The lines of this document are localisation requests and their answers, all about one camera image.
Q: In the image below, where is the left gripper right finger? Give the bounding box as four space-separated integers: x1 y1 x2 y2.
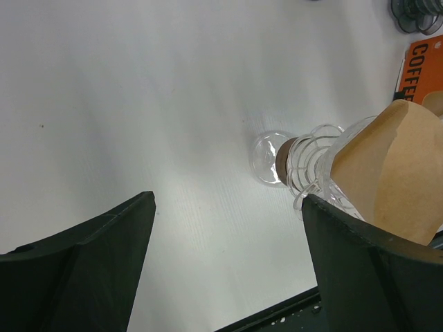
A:
302 194 442 331

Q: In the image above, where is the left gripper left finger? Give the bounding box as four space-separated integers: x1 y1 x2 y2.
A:
1 192 156 331

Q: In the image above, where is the single brown coffee filter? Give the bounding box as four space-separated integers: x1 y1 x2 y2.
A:
330 100 442 246

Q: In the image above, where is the clear glass dripper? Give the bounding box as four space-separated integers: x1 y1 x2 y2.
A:
287 116 374 221

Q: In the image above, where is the glass beaker with brown band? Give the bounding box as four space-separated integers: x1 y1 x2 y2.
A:
249 131 293 188

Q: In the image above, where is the grey plastic dripper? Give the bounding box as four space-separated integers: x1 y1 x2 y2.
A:
390 0 442 36

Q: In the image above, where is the brown coffee filter stack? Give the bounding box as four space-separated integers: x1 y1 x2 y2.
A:
394 35 442 118

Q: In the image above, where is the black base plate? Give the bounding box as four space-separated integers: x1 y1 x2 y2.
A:
217 287 329 332

